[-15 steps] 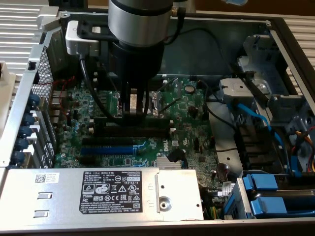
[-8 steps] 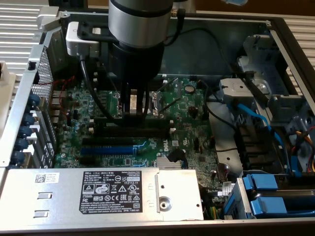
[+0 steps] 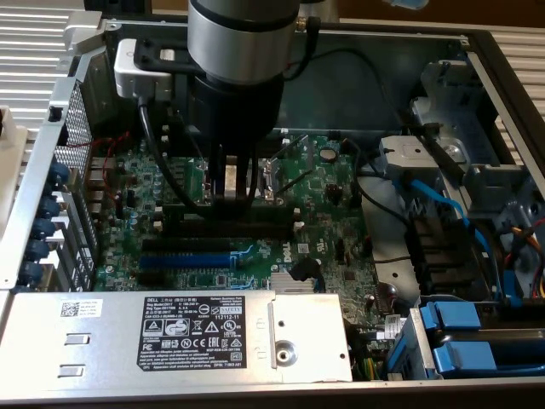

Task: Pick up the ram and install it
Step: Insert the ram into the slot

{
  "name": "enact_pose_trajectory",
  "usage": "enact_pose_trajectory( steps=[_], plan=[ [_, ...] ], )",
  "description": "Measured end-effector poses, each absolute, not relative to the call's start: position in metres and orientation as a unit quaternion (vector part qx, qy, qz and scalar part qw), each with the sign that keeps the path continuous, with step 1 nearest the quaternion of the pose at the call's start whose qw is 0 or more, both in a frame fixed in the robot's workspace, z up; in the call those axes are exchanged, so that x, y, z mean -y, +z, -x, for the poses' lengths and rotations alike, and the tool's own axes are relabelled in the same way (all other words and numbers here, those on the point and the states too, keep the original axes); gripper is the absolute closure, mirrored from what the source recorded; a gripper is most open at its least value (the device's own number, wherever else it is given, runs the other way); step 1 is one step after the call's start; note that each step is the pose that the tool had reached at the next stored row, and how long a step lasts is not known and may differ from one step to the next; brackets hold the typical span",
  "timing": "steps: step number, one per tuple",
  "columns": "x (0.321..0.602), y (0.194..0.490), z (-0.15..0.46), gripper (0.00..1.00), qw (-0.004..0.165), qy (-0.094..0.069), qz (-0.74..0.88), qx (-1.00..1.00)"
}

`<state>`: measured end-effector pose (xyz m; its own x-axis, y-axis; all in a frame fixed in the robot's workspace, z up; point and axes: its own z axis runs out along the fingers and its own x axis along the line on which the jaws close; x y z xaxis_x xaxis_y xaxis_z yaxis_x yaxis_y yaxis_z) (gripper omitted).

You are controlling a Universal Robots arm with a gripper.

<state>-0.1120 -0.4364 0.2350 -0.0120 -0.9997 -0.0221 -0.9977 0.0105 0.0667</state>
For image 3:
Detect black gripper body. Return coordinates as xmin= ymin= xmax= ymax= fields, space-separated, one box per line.
xmin=190 ymin=74 xmax=284 ymax=147

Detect black RAM slot white clips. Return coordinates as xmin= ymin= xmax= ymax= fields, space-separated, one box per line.
xmin=152 ymin=205 xmax=304 ymax=216
xmin=152 ymin=220 xmax=306 ymax=241

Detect metal CPU socket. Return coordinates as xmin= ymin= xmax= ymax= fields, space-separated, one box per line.
xmin=186 ymin=156 xmax=284 ymax=204

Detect thin metal locking lever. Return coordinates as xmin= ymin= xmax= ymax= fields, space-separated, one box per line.
xmin=276 ymin=169 xmax=316 ymax=197

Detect green Dell motherboard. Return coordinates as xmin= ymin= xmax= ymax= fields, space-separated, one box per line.
xmin=84 ymin=132 xmax=387 ymax=340

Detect long black expansion slot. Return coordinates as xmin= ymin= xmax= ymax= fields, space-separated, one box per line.
xmin=141 ymin=238 xmax=234 ymax=253

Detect blue expansion slot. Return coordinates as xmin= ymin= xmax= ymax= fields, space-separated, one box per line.
xmin=139 ymin=251 xmax=256 ymax=270

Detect silver finned chipset heatsink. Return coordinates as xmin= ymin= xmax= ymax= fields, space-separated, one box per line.
xmin=270 ymin=271 xmax=317 ymax=295

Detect grey metal PC case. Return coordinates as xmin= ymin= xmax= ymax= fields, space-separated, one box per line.
xmin=0 ymin=10 xmax=545 ymax=409

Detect short black expansion slot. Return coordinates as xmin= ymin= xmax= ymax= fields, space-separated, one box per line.
xmin=136 ymin=270 xmax=168 ymax=285

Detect black equipment box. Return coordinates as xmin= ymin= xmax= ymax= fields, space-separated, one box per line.
xmin=83 ymin=0 xmax=154 ymax=21

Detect blue card retainer clip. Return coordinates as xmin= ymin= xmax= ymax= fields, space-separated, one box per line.
xmin=26 ymin=239 xmax=50 ymax=262
xmin=47 ymin=161 xmax=70 ymax=191
xmin=20 ymin=260 xmax=43 ymax=285
xmin=36 ymin=196 xmax=60 ymax=218
xmin=32 ymin=217 xmax=56 ymax=240

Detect light blue rounded object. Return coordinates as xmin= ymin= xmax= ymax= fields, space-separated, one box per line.
xmin=380 ymin=0 xmax=431 ymax=12

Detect metal drive cage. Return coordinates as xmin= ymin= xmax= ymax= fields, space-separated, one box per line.
xmin=408 ymin=59 xmax=545 ymax=299

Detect grey power supply housing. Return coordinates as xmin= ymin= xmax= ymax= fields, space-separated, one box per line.
xmin=0 ymin=291 xmax=354 ymax=387

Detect black camera cable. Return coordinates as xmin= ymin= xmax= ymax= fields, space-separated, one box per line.
xmin=136 ymin=95 xmax=214 ymax=216

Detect black camera mounting plate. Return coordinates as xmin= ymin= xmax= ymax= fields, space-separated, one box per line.
xmin=133 ymin=38 xmax=193 ymax=76

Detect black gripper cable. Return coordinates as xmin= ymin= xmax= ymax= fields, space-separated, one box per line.
xmin=280 ymin=15 xmax=323 ymax=82

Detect black angled cable plug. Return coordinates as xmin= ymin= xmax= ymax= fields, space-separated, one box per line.
xmin=290 ymin=256 xmax=321 ymax=283

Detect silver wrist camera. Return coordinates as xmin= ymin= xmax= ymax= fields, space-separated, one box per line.
xmin=113 ymin=38 xmax=175 ymax=103

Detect thin black wire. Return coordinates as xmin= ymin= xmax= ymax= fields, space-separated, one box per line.
xmin=278 ymin=47 xmax=412 ymax=129

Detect thin red wire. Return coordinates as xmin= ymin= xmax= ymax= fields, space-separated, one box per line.
xmin=57 ymin=130 xmax=131 ymax=201

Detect grey plastic bracket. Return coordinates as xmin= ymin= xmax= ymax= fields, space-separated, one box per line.
xmin=378 ymin=135 xmax=442 ymax=182

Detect blue data wire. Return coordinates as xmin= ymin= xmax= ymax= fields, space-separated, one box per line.
xmin=391 ymin=176 xmax=525 ymax=308

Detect white cable tag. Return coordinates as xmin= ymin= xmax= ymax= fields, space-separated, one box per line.
xmin=381 ymin=314 xmax=410 ymax=340

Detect yellow green wires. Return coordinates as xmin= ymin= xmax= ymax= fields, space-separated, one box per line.
xmin=359 ymin=353 xmax=383 ymax=381

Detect blue disk caddy handle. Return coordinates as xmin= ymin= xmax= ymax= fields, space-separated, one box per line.
xmin=430 ymin=339 xmax=499 ymax=379
xmin=418 ymin=300 xmax=483 ymax=332

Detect orange yellow red wires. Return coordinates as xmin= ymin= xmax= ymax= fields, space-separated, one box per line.
xmin=504 ymin=225 xmax=545 ymax=299

